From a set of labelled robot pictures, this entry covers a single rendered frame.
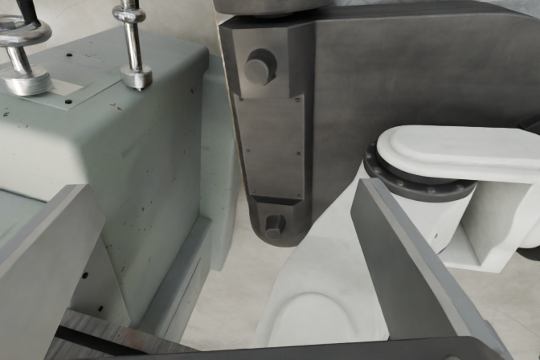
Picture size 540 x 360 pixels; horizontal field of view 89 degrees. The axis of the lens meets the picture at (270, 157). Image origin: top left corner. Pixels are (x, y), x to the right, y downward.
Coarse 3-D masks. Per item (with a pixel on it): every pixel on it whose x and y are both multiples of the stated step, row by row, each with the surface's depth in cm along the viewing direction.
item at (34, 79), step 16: (16, 0) 45; (32, 0) 47; (0, 16) 46; (16, 16) 48; (32, 16) 47; (0, 32) 41; (16, 32) 42; (32, 32) 44; (48, 32) 46; (16, 48) 46; (16, 64) 47; (32, 64) 52; (16, 80) 47; (32, 80) 48; (48, 80) 51
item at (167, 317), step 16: (208, 224) 131; (192, 240) 122; (208, 240) 136; (192, 256) 117; (208, 256) 147; (176, 272) 110; (192, 272) 120; (208, 272) 161; (160, 288) 104; (176, 288) 105; (192, 288) 126; (160, 304) 100; (176, 304) 107; (192, 304) 136; (144, 320) 95; (160, 320) 96; (176, 320) 112; (160, 336) 96; (176, 336) 120
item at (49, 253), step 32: (64, 192) 9; (32, 224) 8; (64, 224) 9; (96, 224) 10; (0, 256) 7; (32, 256) 7; (64, 256) 9; (0, 288) 6; (32, 288) 7; (64, 288) 9; (0, 320) 6; (32, 320) 7; (0, 352) 6; (32, 352) 7
